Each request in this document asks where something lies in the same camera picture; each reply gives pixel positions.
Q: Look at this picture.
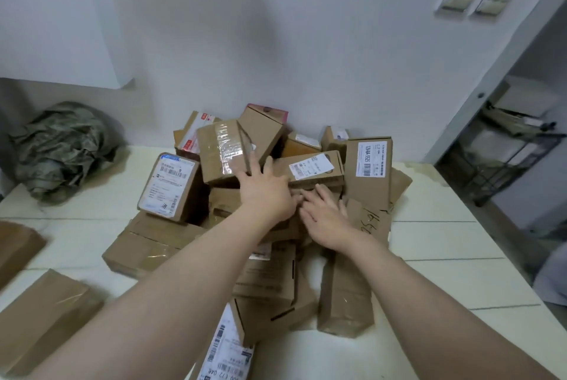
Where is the camouflage cloth bag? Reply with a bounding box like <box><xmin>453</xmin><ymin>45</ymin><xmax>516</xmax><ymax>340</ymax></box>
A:
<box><xmin>9</xmin><ymin>101</ymin><xmax>121</xmax><ymax>204</ymax></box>

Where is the person's right hand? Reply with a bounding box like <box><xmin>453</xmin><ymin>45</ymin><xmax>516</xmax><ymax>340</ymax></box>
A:
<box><xmin>299</xmin><ymin>184</ymin><xmax>360</xmax><ymax>253</ymax></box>

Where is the person's left hand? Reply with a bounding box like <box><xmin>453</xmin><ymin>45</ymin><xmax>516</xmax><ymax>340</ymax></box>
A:
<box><xmin>234</xmin><ymin>156</ymin><xmax>305</xmax><ymax>228</ymax></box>

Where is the black metal rack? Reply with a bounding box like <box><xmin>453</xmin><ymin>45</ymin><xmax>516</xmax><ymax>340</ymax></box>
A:
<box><xmin>465</xmin><ymin>126</ymin><xmax>567</xmax><ymax>208</ymax></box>

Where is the pile of brown cardboard parcels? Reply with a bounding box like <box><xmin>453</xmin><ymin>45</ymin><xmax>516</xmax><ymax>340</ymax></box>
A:
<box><xmin>102</xmin><ymin>103</ymin><xmax>413</xmax><ymax>380</ymax></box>

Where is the person's right forearm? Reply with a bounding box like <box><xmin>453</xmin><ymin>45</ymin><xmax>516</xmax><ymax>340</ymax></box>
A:
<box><xmin>319</xmin><ymin>233</ymin><xmax>557</xmax><ymax>380</ymax></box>

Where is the narrow labelled cardboard box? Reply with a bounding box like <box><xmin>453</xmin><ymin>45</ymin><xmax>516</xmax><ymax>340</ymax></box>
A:
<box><xmin>271</xmin><ymin>150</ymin><xmax>345</xmax><ymax>193</ymax></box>

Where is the brown cardboard box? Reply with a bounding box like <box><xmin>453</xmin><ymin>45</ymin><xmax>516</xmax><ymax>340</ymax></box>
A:
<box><xmin>0</xmin><ymin>221</ymin><xmax>48</xmax><ymax>290</ymax></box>
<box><xmin>0</xmin><ymin>269</ymin><xmax>105</xmax><ymax>377</ymax></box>

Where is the person's left forearm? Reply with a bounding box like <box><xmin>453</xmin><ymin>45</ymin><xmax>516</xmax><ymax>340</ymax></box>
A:
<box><xmin>24</xmin><ymin>211</ymin><xmax>289</xmax><ymax>380</ymax></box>

